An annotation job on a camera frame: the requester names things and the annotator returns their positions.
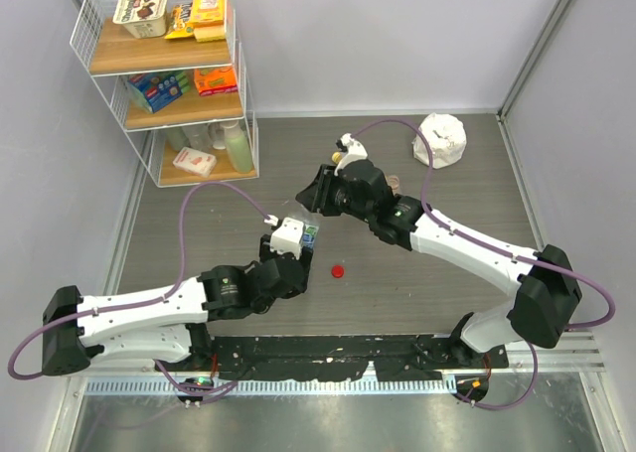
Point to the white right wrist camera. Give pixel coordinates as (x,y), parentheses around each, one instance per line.
(354,151)

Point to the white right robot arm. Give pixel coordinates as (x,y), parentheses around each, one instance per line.
(542,298)

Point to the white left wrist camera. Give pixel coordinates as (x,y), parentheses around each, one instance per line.
(287,235)

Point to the red bottle cap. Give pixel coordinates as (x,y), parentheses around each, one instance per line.
(338,271)

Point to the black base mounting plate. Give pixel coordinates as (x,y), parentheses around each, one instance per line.
(338,358)

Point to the green drink bottle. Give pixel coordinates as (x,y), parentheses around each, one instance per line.
(237,146)

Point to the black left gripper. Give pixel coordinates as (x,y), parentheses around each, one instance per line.
(306,257)

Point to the white pink tissue pack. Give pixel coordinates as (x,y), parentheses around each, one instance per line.
(195,162)

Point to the yellow orange cracker box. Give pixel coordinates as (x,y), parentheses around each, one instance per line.
(208,20)

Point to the white yogurt tub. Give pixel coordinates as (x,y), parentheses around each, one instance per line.
(142,18)

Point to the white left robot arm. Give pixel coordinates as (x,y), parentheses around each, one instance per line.
(149,325)

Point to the white wire shelf rack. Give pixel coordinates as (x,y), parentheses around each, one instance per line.
(110,54)

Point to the white slotted cable duct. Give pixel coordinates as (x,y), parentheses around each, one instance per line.
(156,386)

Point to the clear bottles on bottom shelf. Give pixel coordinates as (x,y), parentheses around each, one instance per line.
(202,137)

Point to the orange snack box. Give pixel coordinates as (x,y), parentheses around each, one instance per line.
(211,81)

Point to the clear bottle red label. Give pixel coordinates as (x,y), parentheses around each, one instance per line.
(393,182)

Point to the yellow snack bag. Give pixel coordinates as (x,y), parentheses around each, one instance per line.
(180,26)

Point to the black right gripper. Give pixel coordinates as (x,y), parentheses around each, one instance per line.
(315,198)

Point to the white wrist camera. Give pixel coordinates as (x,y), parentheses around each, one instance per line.
(354,151)
(287,235)

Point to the blue green box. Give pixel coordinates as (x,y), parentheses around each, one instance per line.
(154,91)

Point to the clear bottle blue white label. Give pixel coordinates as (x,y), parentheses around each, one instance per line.
(311,225)

